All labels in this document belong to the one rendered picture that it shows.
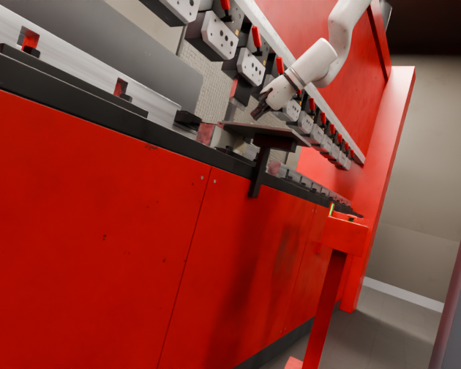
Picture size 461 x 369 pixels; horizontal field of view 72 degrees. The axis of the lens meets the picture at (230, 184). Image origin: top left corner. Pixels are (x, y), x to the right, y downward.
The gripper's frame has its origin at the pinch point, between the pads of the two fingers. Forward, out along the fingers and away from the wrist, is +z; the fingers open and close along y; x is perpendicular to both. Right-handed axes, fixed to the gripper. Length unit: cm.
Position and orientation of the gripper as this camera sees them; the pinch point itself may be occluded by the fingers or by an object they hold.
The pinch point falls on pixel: (257, 113)
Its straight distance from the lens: 115.5
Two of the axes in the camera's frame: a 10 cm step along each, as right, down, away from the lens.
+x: 4.5, 7.8, -4.3
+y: -5.2, -1.6, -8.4
